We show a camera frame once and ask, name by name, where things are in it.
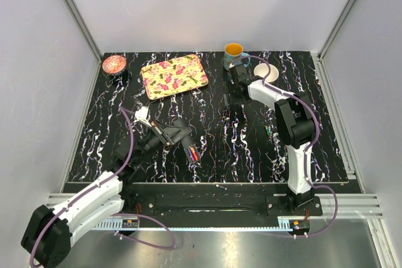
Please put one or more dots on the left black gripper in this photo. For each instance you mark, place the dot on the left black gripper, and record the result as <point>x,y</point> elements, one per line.
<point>175,134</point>

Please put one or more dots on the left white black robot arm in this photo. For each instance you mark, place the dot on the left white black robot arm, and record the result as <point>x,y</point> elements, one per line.
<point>52,231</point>

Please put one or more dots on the cream white bowl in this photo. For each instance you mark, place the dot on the cream white bowl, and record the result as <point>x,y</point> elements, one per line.
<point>262,69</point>

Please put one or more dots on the red patterned bowl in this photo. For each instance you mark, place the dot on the red patterned bowl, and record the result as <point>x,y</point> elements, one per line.
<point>114,65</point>

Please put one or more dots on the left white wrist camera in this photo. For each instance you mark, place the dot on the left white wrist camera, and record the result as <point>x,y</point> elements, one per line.
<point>141,115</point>

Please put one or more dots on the blue mug orange inside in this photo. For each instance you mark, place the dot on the blue mug orange inside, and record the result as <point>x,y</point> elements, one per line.
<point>233,55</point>

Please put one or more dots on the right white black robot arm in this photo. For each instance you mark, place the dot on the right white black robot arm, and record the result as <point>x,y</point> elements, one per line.
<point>297,128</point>

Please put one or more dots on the small silver battery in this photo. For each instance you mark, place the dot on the small silver battery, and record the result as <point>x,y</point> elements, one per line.
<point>221,187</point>

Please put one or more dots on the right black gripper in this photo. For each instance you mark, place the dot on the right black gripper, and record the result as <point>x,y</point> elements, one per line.
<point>242,101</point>

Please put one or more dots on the floral yellow pink tray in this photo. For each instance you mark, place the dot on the floral yellow pink tray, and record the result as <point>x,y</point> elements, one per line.
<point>174,76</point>

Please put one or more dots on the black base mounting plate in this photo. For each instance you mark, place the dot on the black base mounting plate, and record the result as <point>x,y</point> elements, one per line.
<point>259,198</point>

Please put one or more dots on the white slotted cable duct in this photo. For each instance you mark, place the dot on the white slotted cable duct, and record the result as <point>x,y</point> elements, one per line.
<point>117,224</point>

